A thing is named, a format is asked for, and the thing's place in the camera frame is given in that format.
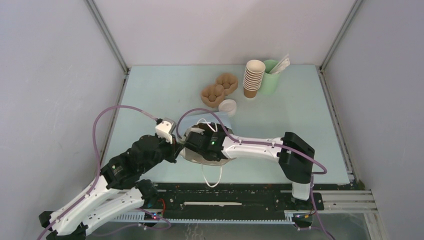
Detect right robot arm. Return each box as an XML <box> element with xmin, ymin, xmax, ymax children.
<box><xmin>180</xmin><ymin>125</ymin><xmax>315</xmax><ymax>209</ymax></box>

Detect white paper bag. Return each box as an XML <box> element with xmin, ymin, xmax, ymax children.
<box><xmin>178</xmin><ymin>110</ymin><xmax>234</xmax><ymax>189</ymax></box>

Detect stack of paper cups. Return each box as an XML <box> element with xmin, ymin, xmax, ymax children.
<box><xmin>243</xmin><ymin>59</ymin><xmax>266</xmax><ymax>99</ymax></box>

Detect purple cable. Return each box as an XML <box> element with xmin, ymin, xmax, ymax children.
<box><xmin>175</xmin><ymin>108</ymin><xmax>328</xmax><ymax>240</ymax></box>
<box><xmin>36</xmin><ymin>105</ymin><xmax>162</xmax><ymax>240</ymax></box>

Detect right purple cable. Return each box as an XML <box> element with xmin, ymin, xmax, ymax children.
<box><xmin>175</xmin><ymin>108</ymin><xmax>328</xmax><ymax>240</ymax></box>

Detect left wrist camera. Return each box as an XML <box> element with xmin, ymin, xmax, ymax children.
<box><xmin>155</xmin><ymin>118</ymin><xmax>176</xmax><ymax>144</ymax></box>

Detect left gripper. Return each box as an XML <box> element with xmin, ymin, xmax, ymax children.
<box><xmin>141</xmin><ymin>132</ymin><xmax>186</xmax><ymax>173</ymax></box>

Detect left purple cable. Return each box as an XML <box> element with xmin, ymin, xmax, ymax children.
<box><xmin>36</xmin><ymin>105</ymin><xmax>162</xmax><ymax>240</ymax></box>

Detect green holder cup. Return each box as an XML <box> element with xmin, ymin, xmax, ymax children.
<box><xmin>258</xmin><ymin>59</ymin><xmax>281</xmax><ymax>95</ymax></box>

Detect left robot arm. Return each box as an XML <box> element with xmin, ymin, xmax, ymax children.
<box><xmin>39</xmin><ymin>134</ymin><xmax>180</xmax><ymax>240</ymax></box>

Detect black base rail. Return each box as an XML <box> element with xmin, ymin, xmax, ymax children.
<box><xmin>86</xmin><ymin>181</ymin><xmax>379</xmax><ymax>226</ymax></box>

